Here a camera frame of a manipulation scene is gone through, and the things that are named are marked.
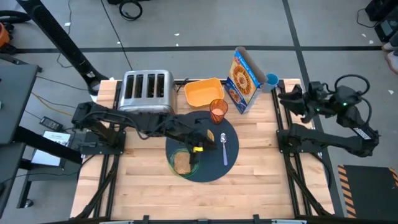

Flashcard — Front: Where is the yellow plastic bin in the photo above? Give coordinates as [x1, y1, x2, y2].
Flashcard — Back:
[183, 77, 225, 109]

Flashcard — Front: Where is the black hazard-striped floor mat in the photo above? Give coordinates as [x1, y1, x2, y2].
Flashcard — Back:
[338, 164, 398, 220]

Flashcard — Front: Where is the light blue cup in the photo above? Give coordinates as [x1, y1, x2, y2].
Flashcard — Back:
[262, 73, 280, 93]

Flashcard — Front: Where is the black desk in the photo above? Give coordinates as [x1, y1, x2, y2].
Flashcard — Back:
[0, 63, 41, 147]

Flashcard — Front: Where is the metal spoon with blue handle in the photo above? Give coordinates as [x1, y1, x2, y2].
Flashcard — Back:
[220, 133, 229, 167]

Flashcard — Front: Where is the silver four-slot toaster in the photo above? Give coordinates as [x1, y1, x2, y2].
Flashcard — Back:
[118, 69, 178, 115]

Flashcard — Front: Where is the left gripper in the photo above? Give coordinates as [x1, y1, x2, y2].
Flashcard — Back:
[176, 123, 218, 166]

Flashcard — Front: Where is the orange vacuum cleaner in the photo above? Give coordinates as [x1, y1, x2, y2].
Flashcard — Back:
[0, 22, 12, 47]

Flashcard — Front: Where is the brown toast slice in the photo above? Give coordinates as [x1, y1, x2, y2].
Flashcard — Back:
[173, 151, 193, 175]

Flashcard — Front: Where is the white paper booklet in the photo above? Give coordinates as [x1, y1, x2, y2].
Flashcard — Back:
[30, 130, 71, 167]

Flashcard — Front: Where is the cereal box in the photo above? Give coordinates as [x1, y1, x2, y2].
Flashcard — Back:
[224, 46, 269, 115]

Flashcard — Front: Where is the black equipment case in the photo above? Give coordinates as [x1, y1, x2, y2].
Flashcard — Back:
[374, 17, 398, 43]
[365, 0, 398, 22]

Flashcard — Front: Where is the orange plastic tumbler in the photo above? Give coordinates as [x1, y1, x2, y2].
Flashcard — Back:
[209, 98, 229, 125]

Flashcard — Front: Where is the black perforated stand column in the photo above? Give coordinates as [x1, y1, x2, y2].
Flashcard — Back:
[16, 0, 109, 96]

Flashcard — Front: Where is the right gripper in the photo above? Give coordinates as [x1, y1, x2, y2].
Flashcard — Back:
[277, 80, 335, 124]

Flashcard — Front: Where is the black vacuum hose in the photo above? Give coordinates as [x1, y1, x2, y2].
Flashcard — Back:
[0, 10, 31, 24]

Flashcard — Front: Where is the black power adapter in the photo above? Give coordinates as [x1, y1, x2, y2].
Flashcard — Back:
[39, 116, 64, 133]

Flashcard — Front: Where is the black coiled floor cable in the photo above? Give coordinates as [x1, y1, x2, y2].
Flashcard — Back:
[118, 0, 144, 22]

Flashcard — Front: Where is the light wooden table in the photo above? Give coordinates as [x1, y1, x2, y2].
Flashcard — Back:
[74, 78, 336, 224]

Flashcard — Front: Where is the green transparent lid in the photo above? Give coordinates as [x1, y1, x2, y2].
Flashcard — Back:
[169, 147, 200, 179]

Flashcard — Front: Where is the dark round woven placemat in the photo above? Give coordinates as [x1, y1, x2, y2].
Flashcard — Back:
[165, 110, 240, 184]

